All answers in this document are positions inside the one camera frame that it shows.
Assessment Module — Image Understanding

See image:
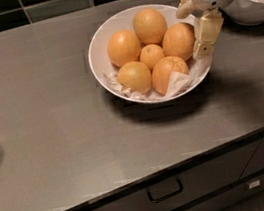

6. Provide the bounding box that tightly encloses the white bowl of strawberries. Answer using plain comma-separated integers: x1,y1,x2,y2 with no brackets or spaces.
224,0,264,26

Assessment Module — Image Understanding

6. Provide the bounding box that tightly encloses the small centre orange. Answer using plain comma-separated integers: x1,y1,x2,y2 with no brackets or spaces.
139,44,165,70

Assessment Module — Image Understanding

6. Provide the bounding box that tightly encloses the large white bowl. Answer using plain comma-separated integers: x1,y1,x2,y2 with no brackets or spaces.
80,0,220,115

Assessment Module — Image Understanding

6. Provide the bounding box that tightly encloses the white paper napkin in bowl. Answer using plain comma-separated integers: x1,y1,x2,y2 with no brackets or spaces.
101,55,213,104

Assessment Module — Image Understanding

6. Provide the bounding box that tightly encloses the middle dark drawer front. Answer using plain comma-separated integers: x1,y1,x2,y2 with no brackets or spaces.
94,142,258,211

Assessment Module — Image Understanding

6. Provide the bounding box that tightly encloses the black middle drawer handle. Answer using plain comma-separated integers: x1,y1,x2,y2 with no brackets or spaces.
146,178,184,203

